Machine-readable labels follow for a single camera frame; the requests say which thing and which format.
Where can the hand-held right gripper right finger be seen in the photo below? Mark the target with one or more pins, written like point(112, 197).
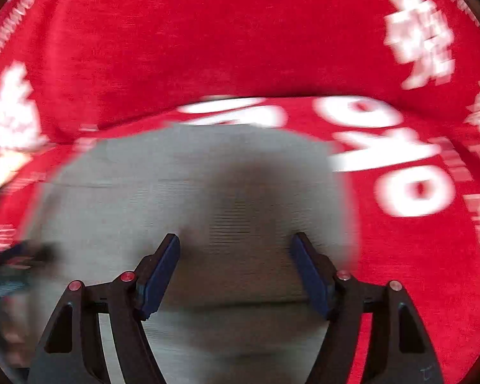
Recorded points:
point(310, 280)

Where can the red printed pillow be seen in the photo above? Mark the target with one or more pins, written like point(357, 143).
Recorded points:
point(224, 28)

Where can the red printed blanket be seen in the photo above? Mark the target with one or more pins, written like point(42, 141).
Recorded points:
point(404, 248)

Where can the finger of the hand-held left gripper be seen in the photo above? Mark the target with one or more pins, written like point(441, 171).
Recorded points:
point(28, 254)

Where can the grey knit garment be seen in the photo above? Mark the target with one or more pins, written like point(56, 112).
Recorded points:
point(144, 192)

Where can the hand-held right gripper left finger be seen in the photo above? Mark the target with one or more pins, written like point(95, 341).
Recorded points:
point(162, 280)

